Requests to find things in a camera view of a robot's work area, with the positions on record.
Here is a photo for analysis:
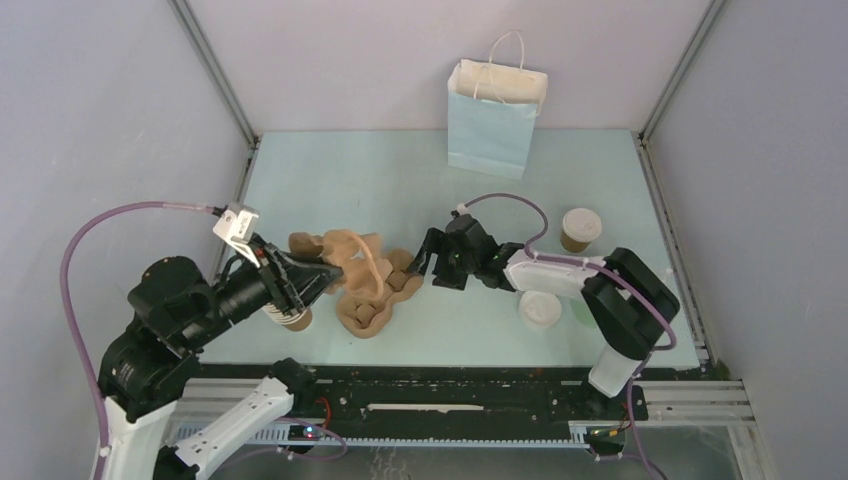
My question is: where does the brown paper coffee cup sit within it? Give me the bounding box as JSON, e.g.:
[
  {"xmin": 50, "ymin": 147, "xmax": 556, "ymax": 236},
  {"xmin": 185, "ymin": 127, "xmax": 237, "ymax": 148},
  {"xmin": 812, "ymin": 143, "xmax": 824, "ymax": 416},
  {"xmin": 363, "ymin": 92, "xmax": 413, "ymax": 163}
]
[{"xmin": 560, "ymin": 230, "xmax": 592, "ymax": 253}]

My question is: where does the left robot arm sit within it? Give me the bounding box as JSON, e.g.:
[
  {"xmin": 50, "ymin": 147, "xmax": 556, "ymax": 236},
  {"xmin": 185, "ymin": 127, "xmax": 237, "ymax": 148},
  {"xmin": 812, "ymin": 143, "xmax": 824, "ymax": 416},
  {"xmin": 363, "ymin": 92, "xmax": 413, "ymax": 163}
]
[{"xmin": 92, "ymin": 246, "xmax": 342, "ymax": 479}]

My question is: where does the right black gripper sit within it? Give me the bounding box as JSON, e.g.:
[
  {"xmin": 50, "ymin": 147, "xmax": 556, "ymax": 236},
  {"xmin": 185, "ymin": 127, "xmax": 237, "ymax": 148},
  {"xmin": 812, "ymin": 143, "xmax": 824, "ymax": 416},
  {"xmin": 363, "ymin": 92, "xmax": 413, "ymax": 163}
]
[{"xmin": 405, "ymin": 227, "xmax": 479, "ymax": 291}]

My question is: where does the light blue paper bag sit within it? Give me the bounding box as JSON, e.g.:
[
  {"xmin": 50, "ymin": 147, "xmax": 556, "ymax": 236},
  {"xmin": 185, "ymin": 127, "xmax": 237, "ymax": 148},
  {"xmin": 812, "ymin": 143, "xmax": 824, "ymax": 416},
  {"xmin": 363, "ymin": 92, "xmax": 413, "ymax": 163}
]
[{"xmin": 447, "ymin": 30, "xmax": 549, "ymax": 180}]

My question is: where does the white coffee cup lid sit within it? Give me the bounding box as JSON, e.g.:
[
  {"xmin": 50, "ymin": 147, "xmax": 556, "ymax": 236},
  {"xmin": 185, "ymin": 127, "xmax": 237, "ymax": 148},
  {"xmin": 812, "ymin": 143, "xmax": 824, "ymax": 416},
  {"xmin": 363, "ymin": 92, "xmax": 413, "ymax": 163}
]
[{"xmin": 562, "ymin": 207, "xmax": 603, "ymax": 243}]

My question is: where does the brown pulp cup carrier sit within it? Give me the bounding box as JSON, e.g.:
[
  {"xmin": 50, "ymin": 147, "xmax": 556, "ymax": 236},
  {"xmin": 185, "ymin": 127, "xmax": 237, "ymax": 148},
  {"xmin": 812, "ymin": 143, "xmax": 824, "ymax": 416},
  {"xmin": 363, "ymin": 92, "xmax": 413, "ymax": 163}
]
[
  {"xmin": 288, "ymin": 229, "xmax": 392, "ymax": 301},
  {"xmin": 336, "ymin": 248, "xmax": 423, "ymax": 339}
]

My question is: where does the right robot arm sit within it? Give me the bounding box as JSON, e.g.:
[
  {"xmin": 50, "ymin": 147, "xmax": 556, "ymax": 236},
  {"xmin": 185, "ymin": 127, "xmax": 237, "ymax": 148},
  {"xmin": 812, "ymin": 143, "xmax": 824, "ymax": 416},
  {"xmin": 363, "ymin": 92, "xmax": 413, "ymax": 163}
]
[{"xmin": 407, "ymin": 213, "xmax": 680, "ymax": 418}]

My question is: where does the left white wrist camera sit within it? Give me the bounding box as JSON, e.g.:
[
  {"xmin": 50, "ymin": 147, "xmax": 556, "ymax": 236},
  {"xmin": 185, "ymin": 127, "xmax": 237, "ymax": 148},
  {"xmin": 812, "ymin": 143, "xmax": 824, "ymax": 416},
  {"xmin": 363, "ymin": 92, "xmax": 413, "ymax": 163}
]
[{"xmin": 213, "ymin": 202, "xmax": 260, "ymax": 267}]

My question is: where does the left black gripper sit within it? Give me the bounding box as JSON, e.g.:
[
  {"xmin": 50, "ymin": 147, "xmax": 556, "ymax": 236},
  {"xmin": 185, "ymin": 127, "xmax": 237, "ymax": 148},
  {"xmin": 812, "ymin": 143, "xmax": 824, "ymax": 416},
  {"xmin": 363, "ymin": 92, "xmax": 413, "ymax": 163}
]
[{"xmin": 186, "ymin": 228, "xmax": 346, "ymax": 345}]

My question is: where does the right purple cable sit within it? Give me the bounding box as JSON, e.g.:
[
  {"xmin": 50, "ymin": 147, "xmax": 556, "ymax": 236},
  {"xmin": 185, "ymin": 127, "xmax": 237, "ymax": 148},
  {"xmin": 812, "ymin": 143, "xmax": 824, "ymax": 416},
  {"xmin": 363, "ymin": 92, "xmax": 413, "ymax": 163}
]
[{"xmin": 463, "ymin": 192, "xmax": 678, "ymax": 352}]

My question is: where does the stack of paper cups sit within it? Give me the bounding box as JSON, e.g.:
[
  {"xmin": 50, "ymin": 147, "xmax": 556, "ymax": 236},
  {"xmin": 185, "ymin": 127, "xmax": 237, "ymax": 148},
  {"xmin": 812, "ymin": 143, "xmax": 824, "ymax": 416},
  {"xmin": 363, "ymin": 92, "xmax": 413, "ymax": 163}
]
[{"xmin": 262, "ymin": 304, "xmax": 313, "ymax": 332}]

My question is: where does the stack of white lids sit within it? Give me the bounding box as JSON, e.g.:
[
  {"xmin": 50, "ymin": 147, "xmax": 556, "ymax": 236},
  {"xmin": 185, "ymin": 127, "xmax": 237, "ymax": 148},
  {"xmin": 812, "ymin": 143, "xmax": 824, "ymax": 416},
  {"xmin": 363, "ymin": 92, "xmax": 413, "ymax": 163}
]
[{"xmin": 518, "ymin": 291, "xmax": 562, "ymax": 330}]

